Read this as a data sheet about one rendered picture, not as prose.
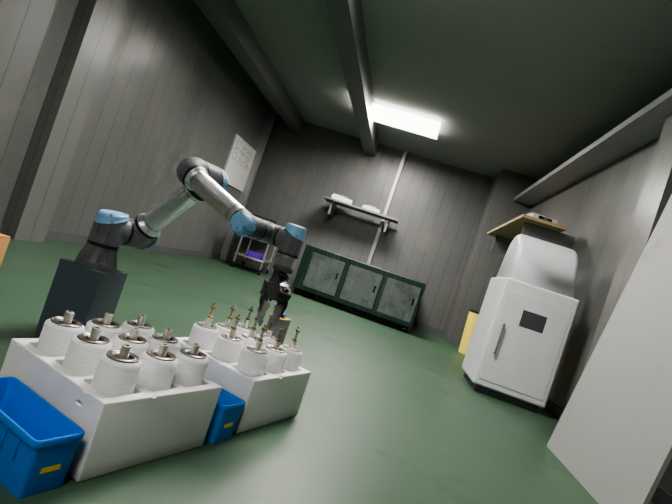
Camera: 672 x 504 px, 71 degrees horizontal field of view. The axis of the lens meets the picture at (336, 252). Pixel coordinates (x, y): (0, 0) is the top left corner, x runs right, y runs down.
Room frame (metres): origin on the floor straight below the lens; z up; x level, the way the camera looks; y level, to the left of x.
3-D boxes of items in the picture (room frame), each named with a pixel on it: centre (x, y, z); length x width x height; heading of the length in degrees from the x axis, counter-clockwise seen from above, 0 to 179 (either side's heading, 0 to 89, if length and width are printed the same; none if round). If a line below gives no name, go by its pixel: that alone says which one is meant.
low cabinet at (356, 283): (7.01, -0.53, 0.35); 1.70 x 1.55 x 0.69; 82
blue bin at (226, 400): (1.50, 0.27, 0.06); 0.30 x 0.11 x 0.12; 63
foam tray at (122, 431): (1.28, 0.45, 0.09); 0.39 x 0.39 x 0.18; 62
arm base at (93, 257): (1.87, 0.89, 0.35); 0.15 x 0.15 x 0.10
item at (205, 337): (1.72, 0.36, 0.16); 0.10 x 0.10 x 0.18
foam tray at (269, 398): (1.77, 0.20, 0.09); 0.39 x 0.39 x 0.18; 63
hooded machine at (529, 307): (3.92, -1.65, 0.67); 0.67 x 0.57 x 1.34; 172
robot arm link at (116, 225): (1.88, 0.88, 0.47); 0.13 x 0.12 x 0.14; 152
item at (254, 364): (1.61, 0.15, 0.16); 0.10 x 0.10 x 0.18
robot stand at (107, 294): (1.87, 0.89, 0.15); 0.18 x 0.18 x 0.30; 82
